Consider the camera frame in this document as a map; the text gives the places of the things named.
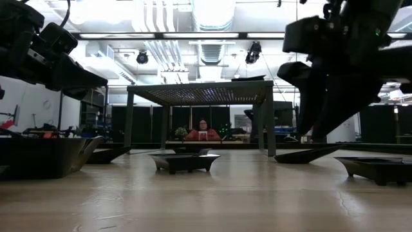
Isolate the cluttered background workbench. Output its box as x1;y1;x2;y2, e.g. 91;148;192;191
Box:
22;122;112;139

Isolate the black left wrist camera cable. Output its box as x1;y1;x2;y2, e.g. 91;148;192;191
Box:
59;0;71;28

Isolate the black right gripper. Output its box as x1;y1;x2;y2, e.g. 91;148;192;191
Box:
311;44;412;142

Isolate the small black square plate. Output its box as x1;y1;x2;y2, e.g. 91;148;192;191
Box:
333;156;412;187
148;153;221;175

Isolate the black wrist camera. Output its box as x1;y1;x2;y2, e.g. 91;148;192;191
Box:
282;15;348;55
39;21;79;55

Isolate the grey perforated metal shelf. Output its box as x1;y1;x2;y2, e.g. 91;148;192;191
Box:
124;80;277;158

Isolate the background robot with green lights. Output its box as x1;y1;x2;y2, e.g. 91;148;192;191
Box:
218;122;233;141

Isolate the black background monitor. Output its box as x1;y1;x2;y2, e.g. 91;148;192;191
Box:
273;101;294;127

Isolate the black aluminium table frame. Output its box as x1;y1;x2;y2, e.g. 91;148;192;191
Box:
96;140;412;155

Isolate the large black wavy square plate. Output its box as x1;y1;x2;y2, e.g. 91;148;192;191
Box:
0;135;104;180
230;74;267;82

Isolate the black teardrop plate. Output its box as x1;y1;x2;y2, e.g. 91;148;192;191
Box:
86;146;133;165
171;147;212;156
273;144;346;164

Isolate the white pillar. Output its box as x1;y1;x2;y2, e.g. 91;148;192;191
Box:
326;116;357;144

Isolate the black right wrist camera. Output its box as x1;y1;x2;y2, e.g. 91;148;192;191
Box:
282;15;348;55

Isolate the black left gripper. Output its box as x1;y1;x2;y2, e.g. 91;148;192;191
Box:
0;0;108;100

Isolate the black overhead light bar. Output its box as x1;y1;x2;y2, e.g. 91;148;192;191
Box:
71;31;408;41

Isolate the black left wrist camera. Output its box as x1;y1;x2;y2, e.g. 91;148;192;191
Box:
39;21;79;55

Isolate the silver ceiling air duct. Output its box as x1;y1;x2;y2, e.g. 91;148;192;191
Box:
190;0;236;81

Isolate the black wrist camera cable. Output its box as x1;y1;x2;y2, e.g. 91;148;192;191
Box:
59;0;71;28
323;0;342;21

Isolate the black hanging spotlight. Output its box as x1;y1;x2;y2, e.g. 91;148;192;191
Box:
135;50;149;65
245;41;263;65

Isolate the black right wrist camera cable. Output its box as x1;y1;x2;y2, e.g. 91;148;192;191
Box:
323;0;342;21

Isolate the small background potted plant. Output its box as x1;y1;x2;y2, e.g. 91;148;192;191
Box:
174;126;189;141

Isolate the person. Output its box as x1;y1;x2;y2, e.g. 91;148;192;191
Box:
243;108;259;143
185;119;222;142

